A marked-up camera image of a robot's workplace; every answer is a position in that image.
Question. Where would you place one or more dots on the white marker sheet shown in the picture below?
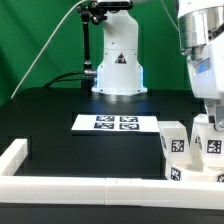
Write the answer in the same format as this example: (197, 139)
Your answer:
(115, 123)

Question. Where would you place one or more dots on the white front fence wall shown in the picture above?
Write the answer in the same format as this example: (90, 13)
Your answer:
(109, 191)

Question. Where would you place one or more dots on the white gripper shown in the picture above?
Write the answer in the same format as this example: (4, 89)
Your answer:
(207, 81)

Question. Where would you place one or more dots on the white fence wall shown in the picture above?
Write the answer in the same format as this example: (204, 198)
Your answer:
(109, 191)
(13, 157)

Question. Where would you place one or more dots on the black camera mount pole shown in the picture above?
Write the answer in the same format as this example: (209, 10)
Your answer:
(90, 13)

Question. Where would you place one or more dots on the black camera on mount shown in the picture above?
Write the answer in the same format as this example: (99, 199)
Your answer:
(113, 4)

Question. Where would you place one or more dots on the white left fence wall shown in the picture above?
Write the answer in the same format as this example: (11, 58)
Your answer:
(13, 157)

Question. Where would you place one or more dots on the white round stool seat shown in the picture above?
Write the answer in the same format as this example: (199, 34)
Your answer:
(194, 172)

